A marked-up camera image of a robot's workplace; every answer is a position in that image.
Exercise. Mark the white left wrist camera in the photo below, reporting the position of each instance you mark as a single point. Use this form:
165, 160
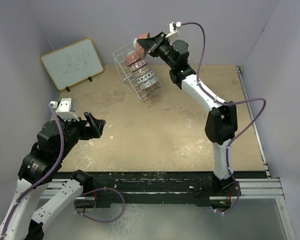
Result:
65, 109

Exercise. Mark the yellow framed whiteboard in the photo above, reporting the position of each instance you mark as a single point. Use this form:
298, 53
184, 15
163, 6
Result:
72, 64

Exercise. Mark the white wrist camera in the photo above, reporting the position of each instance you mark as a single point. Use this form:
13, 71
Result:
174, 31
65, 109

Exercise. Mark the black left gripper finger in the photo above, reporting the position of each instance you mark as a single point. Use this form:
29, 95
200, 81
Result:
93, 122
98, 127

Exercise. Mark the red diamond dot bowl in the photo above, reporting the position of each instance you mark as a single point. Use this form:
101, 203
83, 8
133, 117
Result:
145, 77

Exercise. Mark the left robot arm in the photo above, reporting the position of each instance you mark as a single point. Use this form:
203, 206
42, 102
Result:
24, 220

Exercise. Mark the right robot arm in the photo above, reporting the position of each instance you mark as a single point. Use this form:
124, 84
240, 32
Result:
221, 122

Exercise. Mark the white wire dish rack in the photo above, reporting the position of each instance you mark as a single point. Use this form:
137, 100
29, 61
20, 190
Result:
127, 78

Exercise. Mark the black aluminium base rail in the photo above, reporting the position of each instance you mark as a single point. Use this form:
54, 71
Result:
181, 188

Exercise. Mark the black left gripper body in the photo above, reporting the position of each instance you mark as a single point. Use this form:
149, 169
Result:
76, 130

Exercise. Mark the black floral pattern bowl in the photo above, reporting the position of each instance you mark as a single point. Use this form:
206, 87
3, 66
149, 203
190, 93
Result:
148, 83

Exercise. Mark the blue triangle pattern bowl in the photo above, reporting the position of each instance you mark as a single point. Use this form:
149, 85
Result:
138, 65

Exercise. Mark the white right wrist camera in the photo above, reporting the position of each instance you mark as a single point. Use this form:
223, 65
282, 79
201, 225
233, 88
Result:
174, 31

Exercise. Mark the grey medallion pattern bowl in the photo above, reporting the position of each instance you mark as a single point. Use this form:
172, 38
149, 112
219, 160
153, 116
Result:
135, 57

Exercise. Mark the brown lattice pattern bowl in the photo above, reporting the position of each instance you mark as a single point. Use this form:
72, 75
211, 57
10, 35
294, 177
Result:
141, 71

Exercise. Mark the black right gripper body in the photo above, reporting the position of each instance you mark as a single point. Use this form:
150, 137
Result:
162, 50

